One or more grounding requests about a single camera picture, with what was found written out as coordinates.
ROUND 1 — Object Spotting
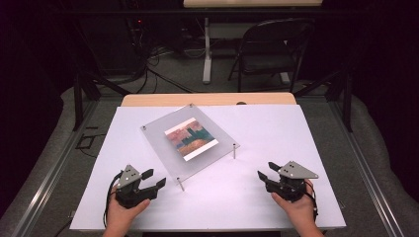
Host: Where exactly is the white table mat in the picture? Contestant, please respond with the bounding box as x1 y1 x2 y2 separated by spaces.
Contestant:
69 104 348 231

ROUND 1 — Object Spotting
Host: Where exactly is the aluminium rail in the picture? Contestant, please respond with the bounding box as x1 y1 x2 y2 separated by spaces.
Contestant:
329 98 408 237
11 98 100 237

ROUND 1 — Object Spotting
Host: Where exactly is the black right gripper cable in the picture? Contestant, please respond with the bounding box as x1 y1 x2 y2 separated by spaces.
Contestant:
303 181 320 222

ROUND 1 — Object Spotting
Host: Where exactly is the person's right hand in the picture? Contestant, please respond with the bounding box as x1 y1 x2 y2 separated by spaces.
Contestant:
270 179 318 231

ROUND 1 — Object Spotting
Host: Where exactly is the black folding chair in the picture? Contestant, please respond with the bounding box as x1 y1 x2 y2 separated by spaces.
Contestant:
227 17 316 94

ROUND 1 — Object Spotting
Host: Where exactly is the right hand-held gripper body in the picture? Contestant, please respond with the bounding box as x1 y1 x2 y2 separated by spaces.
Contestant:
265 160 320 203

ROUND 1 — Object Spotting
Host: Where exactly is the wooden table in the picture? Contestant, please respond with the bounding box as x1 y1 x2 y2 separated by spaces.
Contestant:
121 92 297 108

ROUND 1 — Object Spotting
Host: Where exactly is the black metal stand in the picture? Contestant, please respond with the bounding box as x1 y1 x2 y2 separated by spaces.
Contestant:
71 67 132 132
293 67 354 133

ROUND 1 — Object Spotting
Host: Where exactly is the dark equipment with red light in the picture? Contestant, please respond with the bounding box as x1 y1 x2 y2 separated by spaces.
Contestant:
126 0 156 43

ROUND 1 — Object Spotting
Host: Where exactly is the clear acrylic photo frame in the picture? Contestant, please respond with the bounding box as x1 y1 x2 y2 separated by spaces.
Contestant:
139 103 241 193

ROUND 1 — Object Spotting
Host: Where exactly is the white desk leg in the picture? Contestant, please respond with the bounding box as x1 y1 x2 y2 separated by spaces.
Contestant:
202 17 213 85

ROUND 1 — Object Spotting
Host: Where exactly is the light wooden desk top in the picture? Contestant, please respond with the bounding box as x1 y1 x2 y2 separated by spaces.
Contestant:
183 0 324 9

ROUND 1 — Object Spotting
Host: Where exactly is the person's left hand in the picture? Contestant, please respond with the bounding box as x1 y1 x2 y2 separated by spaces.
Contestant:
104 186 151 231

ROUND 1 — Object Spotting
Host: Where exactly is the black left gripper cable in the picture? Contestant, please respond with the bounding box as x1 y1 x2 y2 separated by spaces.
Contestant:
103 170 125 229

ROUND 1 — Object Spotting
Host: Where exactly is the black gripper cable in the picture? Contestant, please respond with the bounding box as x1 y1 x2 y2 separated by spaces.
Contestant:
103 170 125 229
303 181 320 222

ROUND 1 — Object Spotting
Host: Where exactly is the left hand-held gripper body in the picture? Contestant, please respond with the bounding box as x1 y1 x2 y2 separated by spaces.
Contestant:
114 164 159 209

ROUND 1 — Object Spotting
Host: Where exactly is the colourful painted photo print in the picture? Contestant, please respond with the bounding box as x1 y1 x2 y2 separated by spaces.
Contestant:
164 117 219 162

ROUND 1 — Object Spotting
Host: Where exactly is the bundle of black floor cables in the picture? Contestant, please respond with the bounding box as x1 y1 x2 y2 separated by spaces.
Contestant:
112 19 206 95

